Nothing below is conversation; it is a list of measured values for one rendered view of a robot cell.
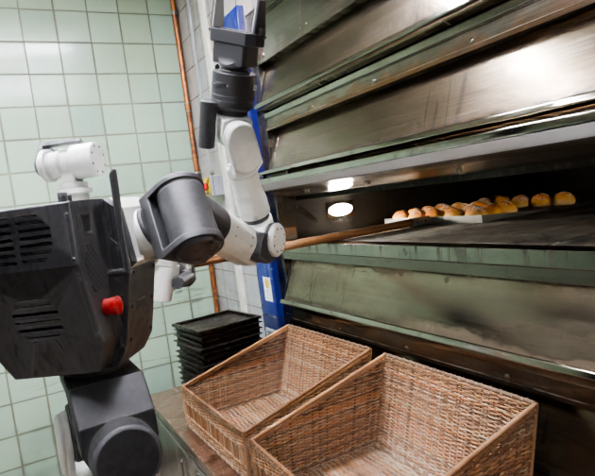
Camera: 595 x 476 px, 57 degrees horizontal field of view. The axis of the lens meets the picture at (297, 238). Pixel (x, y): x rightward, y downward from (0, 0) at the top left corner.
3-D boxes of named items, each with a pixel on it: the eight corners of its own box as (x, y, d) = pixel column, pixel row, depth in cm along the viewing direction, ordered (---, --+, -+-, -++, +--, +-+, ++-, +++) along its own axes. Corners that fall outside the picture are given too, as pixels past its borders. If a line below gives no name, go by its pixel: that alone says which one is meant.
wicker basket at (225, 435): (297, 388, 223) (289, 322, 221) (385, 431, 174) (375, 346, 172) (183, 426, 199) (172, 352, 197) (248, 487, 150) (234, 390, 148)
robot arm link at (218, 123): (262, 96, 110) (257, 151, 115) (239, 87, 118) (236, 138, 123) (210, 95, 104) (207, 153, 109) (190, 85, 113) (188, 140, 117)
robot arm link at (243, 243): (280, 277, 125) (234, 249, 106) (231, 272, 131) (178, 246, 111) (288, 229, 128) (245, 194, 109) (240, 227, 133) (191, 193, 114)
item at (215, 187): (218, 195, 278) (215, 176, 277) (226, 194, 269) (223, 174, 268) (205, 197, 274) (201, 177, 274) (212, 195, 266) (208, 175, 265)
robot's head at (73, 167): (94, 187, 102) (87, 140, 101) (43, 195, 103) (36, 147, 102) (110, 187, 108) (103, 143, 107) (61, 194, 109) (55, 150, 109)
